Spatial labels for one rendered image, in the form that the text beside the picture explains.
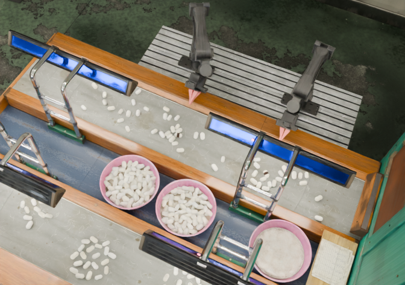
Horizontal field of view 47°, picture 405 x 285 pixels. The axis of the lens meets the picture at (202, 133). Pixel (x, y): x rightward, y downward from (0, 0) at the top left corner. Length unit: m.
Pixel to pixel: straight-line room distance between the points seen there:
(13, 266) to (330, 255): 1.30
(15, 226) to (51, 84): 0.75
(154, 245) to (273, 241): 0.62
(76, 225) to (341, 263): 1.13
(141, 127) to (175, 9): 1.73
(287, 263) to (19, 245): 1.13
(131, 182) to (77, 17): 1.98
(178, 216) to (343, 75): 1.99
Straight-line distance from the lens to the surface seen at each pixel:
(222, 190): 2.09
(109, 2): 3.91
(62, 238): 2.09
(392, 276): 1.59
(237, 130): 1.86
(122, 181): 2.14
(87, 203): 2.09
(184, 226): 2.04
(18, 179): 1.83
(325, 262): 2.06
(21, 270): 2.06
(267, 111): 2.45
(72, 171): 2.28
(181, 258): 1.64
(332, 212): 2.18
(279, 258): 2.06
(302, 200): 2.17
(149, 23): 3.72
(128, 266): 2.01
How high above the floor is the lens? 2.67
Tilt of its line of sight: 59 degrees down
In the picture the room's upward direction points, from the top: 6 degrees clockwise
